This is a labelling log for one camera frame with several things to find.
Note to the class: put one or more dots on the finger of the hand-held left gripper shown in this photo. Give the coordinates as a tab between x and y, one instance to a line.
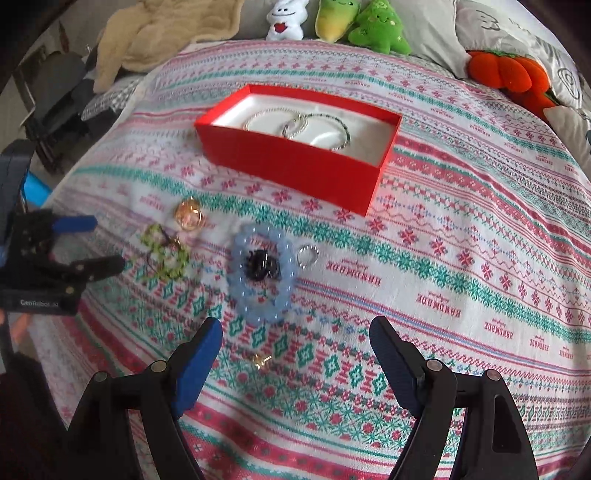
76	223
99	267

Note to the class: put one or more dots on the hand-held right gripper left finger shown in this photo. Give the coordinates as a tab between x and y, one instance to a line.
199	364

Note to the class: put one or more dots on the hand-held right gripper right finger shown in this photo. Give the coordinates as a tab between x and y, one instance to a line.
392	364

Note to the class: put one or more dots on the small gold earring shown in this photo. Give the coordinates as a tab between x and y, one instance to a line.
261	361

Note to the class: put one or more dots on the black hair claw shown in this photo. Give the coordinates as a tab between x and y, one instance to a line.
261	265

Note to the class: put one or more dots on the red jewelry box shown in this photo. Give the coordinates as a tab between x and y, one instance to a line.
295	170

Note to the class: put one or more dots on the light blue object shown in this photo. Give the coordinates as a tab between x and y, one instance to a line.
37	191

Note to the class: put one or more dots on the printed blanket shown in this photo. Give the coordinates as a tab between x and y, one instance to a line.
461	277

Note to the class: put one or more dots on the black chair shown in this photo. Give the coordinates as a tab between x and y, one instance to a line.
60	101

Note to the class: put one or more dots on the grey checkered sheet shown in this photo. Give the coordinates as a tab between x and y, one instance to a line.
111	94

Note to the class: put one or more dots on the beige fleece blanket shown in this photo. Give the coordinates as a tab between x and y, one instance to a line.
152	37

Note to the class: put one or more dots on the white plush toy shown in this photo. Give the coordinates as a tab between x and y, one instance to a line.
286	21

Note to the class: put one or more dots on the orange pumpkin plush toy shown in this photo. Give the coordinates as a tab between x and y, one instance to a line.
503	74

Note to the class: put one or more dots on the yellow green plush toy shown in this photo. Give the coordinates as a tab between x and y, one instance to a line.
334	18

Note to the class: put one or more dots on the green tree plush toy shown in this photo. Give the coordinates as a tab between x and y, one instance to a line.
381	27

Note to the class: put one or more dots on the grey pillow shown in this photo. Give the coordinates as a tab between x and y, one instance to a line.
425	23

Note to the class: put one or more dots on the grey patterned duvet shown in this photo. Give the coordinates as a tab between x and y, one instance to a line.
531	32

